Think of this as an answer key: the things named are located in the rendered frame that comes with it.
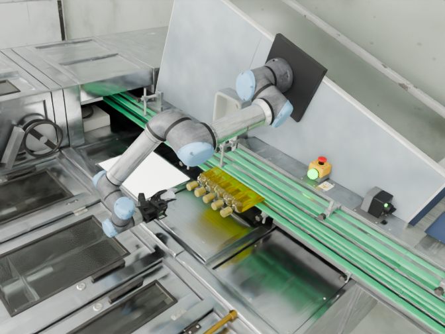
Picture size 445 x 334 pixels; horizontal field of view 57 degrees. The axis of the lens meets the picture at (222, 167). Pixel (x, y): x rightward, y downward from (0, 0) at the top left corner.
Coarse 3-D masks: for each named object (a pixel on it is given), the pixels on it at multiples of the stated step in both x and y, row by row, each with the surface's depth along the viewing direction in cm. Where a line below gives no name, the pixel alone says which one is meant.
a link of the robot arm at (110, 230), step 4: (108, 220) 161; (132, 220) 165; (104, 224) 161; (108, 224) 160; (112, 224) 160; (128, 224) 164; (132, 224) 166; (104, 228) 162; (108, 228) 159; (112, 228) 160; (116, 228) 160; (120, 228) 161; (124, 228) 162; (128, 228) 165; (108, 232) 161; (112, 232) 160; (116, 232) 161; (120, 232) 163; (108, 236) 162; (112, 236) 161
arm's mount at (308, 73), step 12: (276, 36) 174; (276, 48) 176; (288, 48) 171; (300, 48) 170; (288, 60) 173; (300, 60) 169; (312, 60) 166; (300, 72) 171; (312, 72) 166; (324, 72) 164; (300, 84) 173; (312, 84) 168; (288, 96) 180; (300, 96) 175; (312, 96) 172; (300, 108) 177; (300, 120) 182
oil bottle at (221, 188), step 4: (228, 180) 193; (232, 180) 194; (236, 180) 194; (220, 184) 190; (224, 184) 190; (228, 184) 190; (232, 184) 191; (236, 184) 192; (216, 188) 188; (220, 188) 187; (224, 188) 188; (228, 188) 188; (220, 192) 186; (220, 196) 187
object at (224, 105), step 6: (216, 96) 204; (222, 96) 201; (228, 96) 199; (216, 102) 206; (222, 102) 209; (228, 102) 209; (234, 102) 196; (216, 108) 208; (222, 108) 211; (228, 108) 211; (234, 108) 208; (240, 108) 195; (216, 114) 210; (222, 114) 213; (228, 114) 212; (234, 138) 204
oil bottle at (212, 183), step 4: (224, 172) 199; (216, 176) 195; (220, 176) 195; (224, 176) 196; (228, 176) 196; (208, 180) 192; (212, 180) 192; (216, 180) 192; (220, 180) 193; (224, 180) 194; (208, 184) 191; (212, 184) 190; (216, 184) 190; (212, 188) 190; (212, 192) 191
